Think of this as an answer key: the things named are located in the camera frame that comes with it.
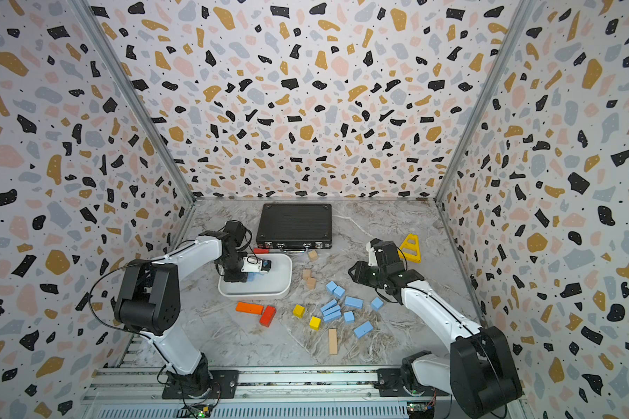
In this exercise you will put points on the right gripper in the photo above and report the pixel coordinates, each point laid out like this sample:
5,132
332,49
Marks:
359,273

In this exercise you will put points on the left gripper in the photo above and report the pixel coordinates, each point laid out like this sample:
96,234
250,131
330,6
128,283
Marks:
233,277

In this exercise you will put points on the white plastic tub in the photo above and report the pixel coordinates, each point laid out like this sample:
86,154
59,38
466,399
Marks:
274,285

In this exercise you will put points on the blue cube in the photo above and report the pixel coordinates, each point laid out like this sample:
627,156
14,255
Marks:
339,292
349,317
377,304
331,286

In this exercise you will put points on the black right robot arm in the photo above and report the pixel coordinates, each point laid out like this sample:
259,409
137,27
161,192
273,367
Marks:
479,372

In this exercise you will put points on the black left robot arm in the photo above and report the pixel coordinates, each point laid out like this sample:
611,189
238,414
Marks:
149,301

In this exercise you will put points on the orange long block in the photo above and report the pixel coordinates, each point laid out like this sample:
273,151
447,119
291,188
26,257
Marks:
249,308

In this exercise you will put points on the red block near orange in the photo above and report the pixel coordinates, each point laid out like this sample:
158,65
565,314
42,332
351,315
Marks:
267,317

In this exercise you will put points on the blue long block stack top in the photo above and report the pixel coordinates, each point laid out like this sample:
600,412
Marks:
328,306

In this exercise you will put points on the blue long block stack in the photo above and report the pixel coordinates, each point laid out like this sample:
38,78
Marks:
328,306
332,317
331,310

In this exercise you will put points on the blue long block stack middle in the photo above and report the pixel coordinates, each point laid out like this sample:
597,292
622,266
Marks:
331,310

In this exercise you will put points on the blue long block stack bottom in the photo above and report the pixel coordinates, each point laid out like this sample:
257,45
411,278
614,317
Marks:
332,317

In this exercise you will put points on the black ribbed carrying case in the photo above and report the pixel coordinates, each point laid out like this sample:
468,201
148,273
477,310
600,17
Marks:
295,227

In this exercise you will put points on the yellow cube left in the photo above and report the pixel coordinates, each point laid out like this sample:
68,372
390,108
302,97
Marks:
299,311

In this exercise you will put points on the yellow cube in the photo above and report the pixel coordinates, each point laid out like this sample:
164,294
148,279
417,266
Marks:
315,323
299,311

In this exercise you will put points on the long natural wood block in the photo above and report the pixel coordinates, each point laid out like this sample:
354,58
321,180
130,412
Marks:
332,342

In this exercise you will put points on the yellow cube lower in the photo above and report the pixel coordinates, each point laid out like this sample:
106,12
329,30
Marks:
315,323

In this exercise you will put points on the yellow triangle frame block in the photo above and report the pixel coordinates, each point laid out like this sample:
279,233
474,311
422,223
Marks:
410,249

